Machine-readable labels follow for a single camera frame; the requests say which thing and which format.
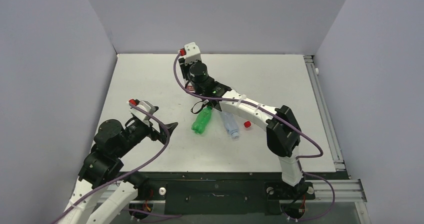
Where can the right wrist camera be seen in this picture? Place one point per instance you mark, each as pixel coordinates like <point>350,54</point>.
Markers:
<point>189,54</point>

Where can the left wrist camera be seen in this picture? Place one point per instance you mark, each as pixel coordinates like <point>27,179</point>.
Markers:
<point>146,106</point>

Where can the clear bottle blue cap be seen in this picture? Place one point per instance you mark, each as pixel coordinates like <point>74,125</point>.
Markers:
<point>230,124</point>

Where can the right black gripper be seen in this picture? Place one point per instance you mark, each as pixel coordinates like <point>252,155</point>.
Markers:
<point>184,74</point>

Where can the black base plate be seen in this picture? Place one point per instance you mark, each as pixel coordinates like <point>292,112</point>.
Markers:
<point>214,193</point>

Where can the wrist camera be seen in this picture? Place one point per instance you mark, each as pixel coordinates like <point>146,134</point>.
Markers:
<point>146,106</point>
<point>189,54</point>

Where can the green plastic bottle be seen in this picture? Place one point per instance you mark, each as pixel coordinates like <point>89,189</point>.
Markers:
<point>202,120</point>

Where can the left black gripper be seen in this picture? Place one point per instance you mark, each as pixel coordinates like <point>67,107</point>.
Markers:
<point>154,133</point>

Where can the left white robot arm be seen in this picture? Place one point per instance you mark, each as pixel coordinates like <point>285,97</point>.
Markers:
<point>101,192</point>

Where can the clear bottle red blue label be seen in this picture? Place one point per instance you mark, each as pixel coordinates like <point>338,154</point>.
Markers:
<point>247,124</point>

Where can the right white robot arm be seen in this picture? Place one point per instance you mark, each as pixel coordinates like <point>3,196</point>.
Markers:
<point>283,133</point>

